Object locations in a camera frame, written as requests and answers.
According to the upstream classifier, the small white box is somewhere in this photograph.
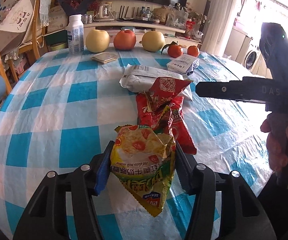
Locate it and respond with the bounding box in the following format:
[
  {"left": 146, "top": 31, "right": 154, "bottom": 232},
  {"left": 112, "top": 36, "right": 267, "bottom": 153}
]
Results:
[{"left": 167, "top": 54, "right": 199, "bottom": 75}]

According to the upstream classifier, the red apple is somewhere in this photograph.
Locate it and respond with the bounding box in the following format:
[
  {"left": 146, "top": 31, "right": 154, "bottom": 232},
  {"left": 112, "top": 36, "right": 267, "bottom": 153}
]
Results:
[{"left": 113, "top": 30, "right": 136, "bottom": 50}]

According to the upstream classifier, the tangerine left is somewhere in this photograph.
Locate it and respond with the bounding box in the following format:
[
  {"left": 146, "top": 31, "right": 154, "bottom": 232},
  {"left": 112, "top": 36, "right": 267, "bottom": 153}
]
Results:
[{"left": 161, "top": 41, "right": 184, "bottom": 58}]

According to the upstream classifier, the white TV cabinet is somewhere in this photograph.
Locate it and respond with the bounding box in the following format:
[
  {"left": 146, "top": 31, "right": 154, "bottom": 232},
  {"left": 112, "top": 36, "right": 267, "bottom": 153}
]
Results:
[{"left": 84, "top": 21, "right": 202, "bottom": 49}]

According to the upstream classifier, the person's right hand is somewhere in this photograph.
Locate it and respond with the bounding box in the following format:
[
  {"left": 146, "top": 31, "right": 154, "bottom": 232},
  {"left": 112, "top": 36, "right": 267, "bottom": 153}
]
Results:
[{"left": 260, "top": 119, "right": 288, "bottom": 172}]

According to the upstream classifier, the light wooden chair right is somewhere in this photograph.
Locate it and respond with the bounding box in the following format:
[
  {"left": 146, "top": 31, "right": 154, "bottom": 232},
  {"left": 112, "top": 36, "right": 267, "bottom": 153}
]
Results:
[{"left": 5, "top": 0, "right": 51, "bottom": 83}]

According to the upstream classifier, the dark flower bouquet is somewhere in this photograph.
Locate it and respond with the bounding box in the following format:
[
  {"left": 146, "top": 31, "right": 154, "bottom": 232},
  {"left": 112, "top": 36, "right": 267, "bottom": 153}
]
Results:
[{"left": 58, "top": 0, "right": 94, "bottom": 16}]

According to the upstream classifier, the white milk bottle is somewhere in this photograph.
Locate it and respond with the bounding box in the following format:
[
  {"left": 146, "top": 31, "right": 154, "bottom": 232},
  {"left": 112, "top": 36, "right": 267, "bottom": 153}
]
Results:
[{"left": 66, "top": 14, "right": 84, "bottom": 54}]

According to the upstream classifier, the tangerine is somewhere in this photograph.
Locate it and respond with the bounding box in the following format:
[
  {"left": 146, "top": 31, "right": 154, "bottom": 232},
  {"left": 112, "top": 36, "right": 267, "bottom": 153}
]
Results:
[
  {"left": 161, "top": 41, "right": 184, "bottom": 58},
  {"left": 187, "top": 46, "right": 200, "bottom": 57}
]

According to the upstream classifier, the yellow apple left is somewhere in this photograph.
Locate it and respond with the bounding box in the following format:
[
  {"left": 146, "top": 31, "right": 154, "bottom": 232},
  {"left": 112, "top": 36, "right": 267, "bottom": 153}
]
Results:
[{"left": 85, "top": 29, "right": 110, "bottom": 53}]

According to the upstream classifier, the washing machine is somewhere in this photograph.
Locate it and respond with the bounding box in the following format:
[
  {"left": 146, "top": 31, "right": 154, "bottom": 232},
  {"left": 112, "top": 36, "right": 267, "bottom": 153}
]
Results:
[{"left": 242, "top": 42, "right": 260, "bottom": 71}]

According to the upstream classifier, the blue checked tablecloth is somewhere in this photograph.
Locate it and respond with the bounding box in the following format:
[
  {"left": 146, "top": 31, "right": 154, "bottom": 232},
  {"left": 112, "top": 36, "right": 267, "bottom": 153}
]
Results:
[{"left": 0, "top": 47, "right": 272, "bottom": 239}]

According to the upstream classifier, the yellow apple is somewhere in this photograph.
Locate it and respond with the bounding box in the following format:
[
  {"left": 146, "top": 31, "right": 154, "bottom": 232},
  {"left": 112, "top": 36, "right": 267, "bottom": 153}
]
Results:
[
  {"left": 85, "top": 29, "right": 110, "bottom": 53},
  {"left": 141, "top": 31, "right": 165, "bottom": 52}
]

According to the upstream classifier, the yellow apple right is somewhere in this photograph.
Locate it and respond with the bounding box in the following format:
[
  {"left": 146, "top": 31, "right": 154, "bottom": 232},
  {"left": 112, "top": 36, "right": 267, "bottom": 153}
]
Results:
[{"left": 141, "top": 31, "right": 165, "bottom": 52}]

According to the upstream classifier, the tangerine right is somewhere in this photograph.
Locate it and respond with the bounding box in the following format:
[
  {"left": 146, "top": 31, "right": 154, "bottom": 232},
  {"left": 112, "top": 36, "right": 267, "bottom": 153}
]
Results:
[{"left": 187, "top": 46, "right": 200, "bottom": 57}]

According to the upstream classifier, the red snack wrapper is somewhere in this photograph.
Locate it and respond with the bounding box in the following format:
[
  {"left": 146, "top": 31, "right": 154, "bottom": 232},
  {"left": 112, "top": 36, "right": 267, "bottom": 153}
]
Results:
[{"left": 136, "top": 77, "right": 197, "bottom": 155}]

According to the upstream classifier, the white silver foil bag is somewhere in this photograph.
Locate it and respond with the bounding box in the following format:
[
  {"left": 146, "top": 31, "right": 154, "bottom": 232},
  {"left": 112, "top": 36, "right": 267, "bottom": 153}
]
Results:
[{"left": 120, "top": 64, "right": 187, "bottom": 93}]

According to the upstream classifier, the yellow green oatmeal snack bag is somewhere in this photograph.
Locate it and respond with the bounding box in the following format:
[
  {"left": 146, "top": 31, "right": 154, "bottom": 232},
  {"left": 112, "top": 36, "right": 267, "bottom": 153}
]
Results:
[{"left": 110, "top": 105, "right": 177, "bottom": 218}]

